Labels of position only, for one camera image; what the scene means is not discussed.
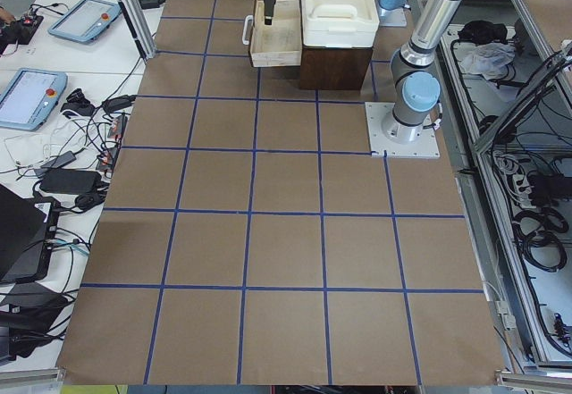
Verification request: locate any wooden drawer with white handle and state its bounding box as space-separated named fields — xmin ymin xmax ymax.
xmin=242 ymin=0 xmax=302 ymax=68

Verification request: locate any white plastic crate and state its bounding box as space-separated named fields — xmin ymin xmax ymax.
xmin=301 ymin=0 xmax=379 ymax=48

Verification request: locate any dark brown wooden cabinet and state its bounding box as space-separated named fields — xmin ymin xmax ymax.
xmin=299 ymin=46 xmax=373 ymax=90

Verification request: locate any upper blue teach pendant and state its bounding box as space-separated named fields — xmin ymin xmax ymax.
xmin=48 ymin=0 xmax=122 ymax=44

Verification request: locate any blue teach pendant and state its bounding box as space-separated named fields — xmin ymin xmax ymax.
xmin=48 ymin=0 xmax=122 ymax=44
xmin=1 ymin=68 xmax=68 ymax=131

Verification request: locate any white crumpled cloth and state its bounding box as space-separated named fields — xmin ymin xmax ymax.
xmin=459 ymin=43 xmax=516 ymax=80

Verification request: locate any lower blue teach pendant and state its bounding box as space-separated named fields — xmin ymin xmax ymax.
xmin=1 ymin=68 xmax=68 ymax=131

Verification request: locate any black power brick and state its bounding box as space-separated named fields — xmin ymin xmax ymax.
xmin=39 ymin=169 xmax=102 ymax=195

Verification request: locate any black laptop computer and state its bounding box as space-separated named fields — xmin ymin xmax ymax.
xmin=1 ymin=186 xmax=60 ymax=284

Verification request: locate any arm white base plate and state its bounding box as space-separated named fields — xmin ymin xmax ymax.
xmin=365 ymin=102 xmax=440 ymax=159
xmin=378 ymin=6 xmax=407 ymax=28

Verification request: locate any aluminium frame post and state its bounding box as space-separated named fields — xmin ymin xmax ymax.
xmin=116 ymin=0 xmax=156 ymax=62

